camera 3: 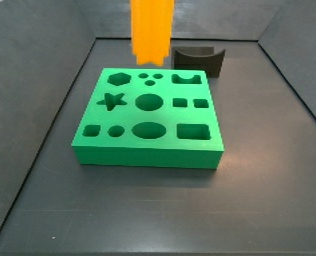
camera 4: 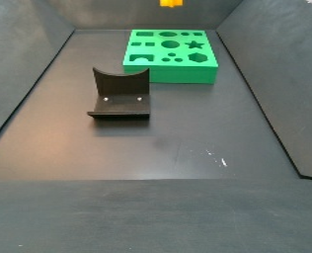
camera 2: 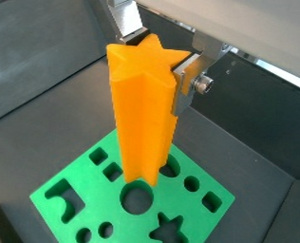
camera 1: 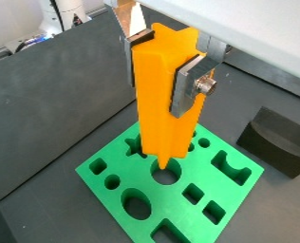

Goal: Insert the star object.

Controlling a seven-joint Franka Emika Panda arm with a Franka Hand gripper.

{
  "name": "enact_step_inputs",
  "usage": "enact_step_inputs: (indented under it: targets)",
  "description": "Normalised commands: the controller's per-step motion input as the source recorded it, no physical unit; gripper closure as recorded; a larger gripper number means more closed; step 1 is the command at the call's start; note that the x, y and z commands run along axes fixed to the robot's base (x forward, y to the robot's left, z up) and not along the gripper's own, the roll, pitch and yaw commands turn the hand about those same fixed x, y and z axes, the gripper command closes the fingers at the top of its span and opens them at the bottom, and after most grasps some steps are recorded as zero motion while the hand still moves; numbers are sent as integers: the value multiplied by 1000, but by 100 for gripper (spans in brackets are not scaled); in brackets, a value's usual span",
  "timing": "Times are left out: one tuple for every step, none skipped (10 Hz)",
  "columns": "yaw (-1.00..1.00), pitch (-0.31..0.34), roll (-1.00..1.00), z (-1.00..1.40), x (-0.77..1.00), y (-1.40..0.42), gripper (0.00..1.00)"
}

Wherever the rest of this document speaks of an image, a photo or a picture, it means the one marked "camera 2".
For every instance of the orange star-shaped peg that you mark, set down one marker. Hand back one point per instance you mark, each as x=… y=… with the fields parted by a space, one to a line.
x=143 y=88

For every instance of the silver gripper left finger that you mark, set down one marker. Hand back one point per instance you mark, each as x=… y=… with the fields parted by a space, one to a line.
x=129 y=29

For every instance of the green shape sorter board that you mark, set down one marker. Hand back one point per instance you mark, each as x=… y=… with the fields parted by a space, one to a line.
x=90 y=206

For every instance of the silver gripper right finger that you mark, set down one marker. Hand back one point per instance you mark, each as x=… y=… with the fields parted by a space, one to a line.
x=190 y=72

